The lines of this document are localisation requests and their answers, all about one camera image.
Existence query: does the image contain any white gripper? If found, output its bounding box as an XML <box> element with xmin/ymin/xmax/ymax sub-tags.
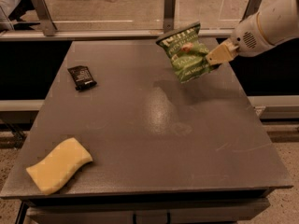
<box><xmin>206</xmin><ymin>12</ymin><xmax>274</xmax><ymax>65</ymax></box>

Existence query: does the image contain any green jalapeno chip bag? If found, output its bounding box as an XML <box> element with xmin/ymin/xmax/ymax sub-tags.
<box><xmin>156</xmin><ymin>21</ymin><xmax>220</xmax><ymax>83</ymax></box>

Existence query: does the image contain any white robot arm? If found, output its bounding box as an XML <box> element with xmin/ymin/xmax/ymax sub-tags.
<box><xmin>206</xmin><ymin>0</ymin><xmax>299</xmax><ymax>65</ymax></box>

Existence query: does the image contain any black rxbar chocolate bar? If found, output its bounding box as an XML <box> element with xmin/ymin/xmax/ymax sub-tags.
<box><xmin>68</xmin><ymin>65</ymin><xmax>97</xmax><ymax>91</ymax></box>

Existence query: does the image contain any yellow sponge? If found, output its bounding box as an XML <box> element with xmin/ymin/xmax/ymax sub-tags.
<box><xmin>26</xmin><ymin>138</ymin><xmax>93</xmax><ymax>195</ymax></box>

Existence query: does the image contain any metal guard rail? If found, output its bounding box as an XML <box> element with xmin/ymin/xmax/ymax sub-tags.
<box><xmin>0</xmin><ymin>28</ymin><xmax>235</xmax><ymax>42</ymax></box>

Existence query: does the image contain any right metal rail bracket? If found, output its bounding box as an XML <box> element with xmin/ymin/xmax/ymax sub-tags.
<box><xmin>242</xmin><ymin>0</ymin><xmax>263</xmax><ymax>21</ymax></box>

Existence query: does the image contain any metal rail bracket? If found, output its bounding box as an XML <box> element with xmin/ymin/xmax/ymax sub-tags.
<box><xmin>31</xmin><ymin>0</ymin><xmax>57</xmax><ymax>36</ymax></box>
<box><xmin>242</xmin><ymin>0</ymin><xmax>263</xmax><ymax>21</ymax></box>
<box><xmin>163</xmin><ymin>0</ymin><xmax>176</xmax><ymax>33</ymax></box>

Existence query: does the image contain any middle metal rail bracket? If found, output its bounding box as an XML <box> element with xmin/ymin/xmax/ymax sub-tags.
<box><xmin>163</xmin><ymin>0</ymin><xmax>176</xmax><ymax>33</ymax></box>

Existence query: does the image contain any left metal rail bracket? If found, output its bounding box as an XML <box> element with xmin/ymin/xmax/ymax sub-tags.
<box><xmin>31</xmin><ymin>0</ymin><xmax>57</xmax><ymax>36</ymax></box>

